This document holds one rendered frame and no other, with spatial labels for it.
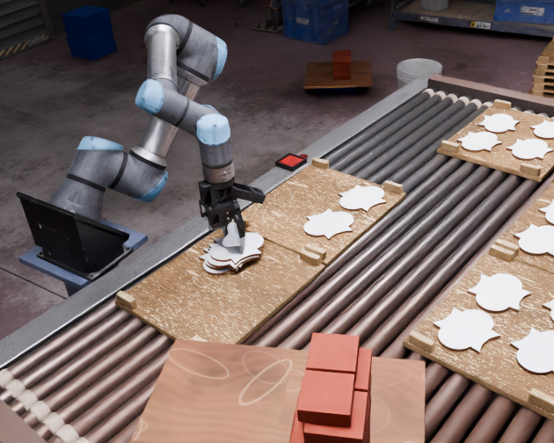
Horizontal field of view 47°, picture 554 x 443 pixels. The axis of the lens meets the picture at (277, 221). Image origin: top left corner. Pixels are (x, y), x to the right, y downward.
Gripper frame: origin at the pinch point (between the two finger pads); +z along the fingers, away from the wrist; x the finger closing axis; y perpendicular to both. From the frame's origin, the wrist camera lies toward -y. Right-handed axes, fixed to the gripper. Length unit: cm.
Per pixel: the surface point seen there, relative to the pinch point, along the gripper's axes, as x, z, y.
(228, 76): -342, 91, -157
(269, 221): -9.3, 4.5, -15.1
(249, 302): 18.1, 5.1, 6.2
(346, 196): -6.5, 3.5, -39.7
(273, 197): -20.1, 4.2, -22.7
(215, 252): 0.3, 0.6, 6.3
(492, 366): 65, 6, -26
